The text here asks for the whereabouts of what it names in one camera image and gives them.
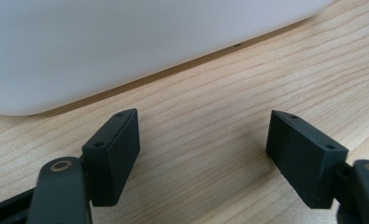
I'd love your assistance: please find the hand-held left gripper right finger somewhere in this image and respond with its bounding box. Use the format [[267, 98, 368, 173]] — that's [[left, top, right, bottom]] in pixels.
[[264, 109, 350, 210]]

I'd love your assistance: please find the white plastic storage bin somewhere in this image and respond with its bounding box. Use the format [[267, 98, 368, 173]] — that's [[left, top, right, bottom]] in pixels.
[[0, 0, 334, 117]]

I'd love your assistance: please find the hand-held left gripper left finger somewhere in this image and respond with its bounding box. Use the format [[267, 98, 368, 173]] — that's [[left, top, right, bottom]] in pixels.
[[81, 107, 141, 208]]

